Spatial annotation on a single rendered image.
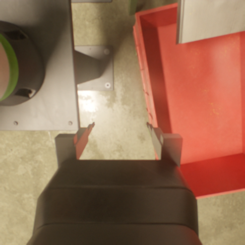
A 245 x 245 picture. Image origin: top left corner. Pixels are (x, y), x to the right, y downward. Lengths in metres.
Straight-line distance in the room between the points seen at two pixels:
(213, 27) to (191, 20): 0.06
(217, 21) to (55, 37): 0.34
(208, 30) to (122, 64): 0.85
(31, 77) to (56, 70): 0.05
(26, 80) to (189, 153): 0.71
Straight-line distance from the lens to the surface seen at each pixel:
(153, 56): 0.73
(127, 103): 1.28
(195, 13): 0.45
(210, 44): 0.79
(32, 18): 0.39
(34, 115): 0.39
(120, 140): 1.36
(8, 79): 0.30
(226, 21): 0.49
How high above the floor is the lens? 1.26
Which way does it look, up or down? 73 degrees down
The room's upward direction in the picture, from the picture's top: 179 degrees counter-clockwise
